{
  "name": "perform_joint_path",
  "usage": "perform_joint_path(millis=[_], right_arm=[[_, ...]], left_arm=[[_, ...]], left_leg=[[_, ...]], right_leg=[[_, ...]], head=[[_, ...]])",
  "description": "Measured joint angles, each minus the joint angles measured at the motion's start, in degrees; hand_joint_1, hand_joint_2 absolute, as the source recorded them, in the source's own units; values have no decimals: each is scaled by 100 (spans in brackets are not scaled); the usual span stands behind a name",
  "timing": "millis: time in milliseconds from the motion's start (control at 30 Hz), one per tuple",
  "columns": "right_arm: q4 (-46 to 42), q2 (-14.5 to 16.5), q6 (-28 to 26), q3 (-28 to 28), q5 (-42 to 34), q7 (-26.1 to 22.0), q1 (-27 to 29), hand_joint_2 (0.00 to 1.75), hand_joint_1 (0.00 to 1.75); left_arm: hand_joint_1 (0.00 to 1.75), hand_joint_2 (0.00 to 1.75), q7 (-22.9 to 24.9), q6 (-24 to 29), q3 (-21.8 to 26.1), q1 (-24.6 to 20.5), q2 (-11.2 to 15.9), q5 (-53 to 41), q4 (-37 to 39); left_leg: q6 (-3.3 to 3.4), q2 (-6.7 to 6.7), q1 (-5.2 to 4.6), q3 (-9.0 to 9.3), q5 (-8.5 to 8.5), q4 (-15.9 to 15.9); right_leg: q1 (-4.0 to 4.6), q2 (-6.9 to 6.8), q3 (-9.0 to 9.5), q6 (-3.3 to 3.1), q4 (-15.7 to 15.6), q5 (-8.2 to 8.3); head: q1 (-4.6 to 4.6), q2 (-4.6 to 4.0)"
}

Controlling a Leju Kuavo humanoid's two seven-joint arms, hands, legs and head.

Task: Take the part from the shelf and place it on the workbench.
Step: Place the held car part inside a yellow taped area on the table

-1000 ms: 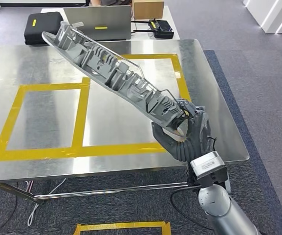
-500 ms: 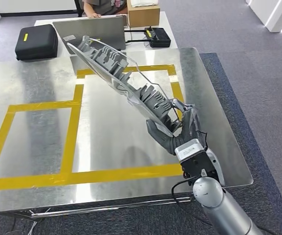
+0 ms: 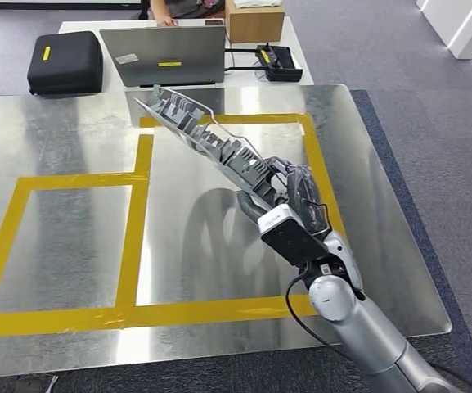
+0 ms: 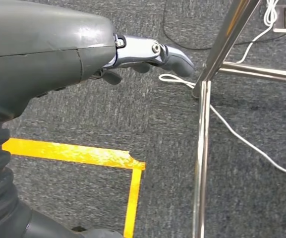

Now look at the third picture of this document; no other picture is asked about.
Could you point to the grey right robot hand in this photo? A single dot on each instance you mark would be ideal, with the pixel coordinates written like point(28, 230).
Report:
point(305, 190)

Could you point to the silver plastic wheel hubcap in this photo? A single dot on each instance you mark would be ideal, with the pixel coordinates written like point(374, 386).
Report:
point(203, 135)

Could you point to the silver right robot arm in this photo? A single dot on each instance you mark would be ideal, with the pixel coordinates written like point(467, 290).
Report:
point(362, 325)

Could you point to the steel workbench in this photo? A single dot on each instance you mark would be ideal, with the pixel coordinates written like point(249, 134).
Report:
point(76, 244)

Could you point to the brown cardboard box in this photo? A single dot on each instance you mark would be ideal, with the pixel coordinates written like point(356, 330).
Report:
point(256, 24)

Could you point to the grey laptop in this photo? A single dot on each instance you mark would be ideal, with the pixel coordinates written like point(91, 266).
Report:
point(162, 54)

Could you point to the white display plinth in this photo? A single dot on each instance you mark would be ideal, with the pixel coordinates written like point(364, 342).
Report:
point(452, 21)

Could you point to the person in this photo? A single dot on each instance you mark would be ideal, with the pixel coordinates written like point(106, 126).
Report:
point(162, 13)

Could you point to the black zip case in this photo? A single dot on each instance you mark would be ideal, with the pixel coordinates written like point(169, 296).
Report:
point(65, 62)

